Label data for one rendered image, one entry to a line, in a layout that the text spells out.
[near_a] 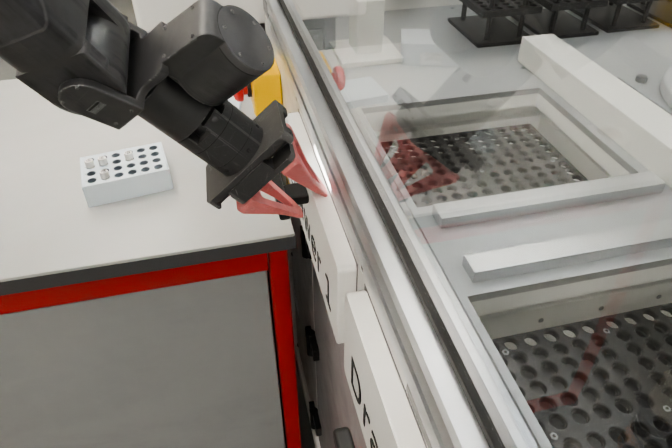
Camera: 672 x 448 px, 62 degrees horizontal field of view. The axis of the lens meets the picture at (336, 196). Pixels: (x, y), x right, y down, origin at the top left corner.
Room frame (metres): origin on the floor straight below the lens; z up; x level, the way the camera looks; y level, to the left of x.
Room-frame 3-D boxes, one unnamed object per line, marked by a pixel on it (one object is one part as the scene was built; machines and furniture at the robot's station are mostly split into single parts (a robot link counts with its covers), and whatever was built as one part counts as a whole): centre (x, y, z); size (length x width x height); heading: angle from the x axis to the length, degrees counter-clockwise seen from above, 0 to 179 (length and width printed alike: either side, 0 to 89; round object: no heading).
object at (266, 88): (0.81, 0.12, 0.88); 0.07 x 0.05 x 0.07; 13
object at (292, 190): (0.48, 0.05, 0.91); 0.07 x 0.04 x 0.01; 13
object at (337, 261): (0.49, 0.02, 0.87); 0.29 x 0.02 x 0.11; 13
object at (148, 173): (0.70, 0.32, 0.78); 0.12 x 0.08 x 0.04; 112
